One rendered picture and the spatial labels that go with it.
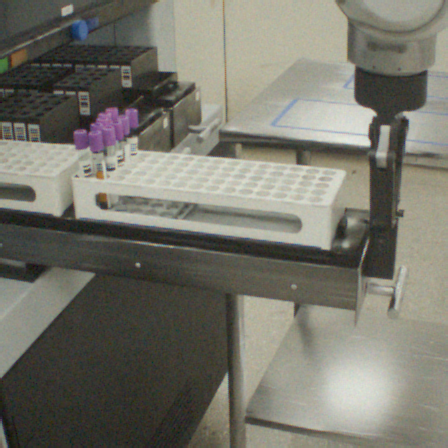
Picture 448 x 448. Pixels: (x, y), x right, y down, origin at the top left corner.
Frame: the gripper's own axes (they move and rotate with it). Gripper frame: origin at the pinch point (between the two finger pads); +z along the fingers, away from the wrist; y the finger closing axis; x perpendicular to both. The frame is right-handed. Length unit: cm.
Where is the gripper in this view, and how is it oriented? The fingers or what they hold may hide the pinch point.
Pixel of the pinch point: (382, 247)
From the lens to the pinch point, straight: 87.4
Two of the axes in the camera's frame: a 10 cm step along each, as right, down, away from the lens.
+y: -3.1, 4.2, -8.5
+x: 9.5, 1.1, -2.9
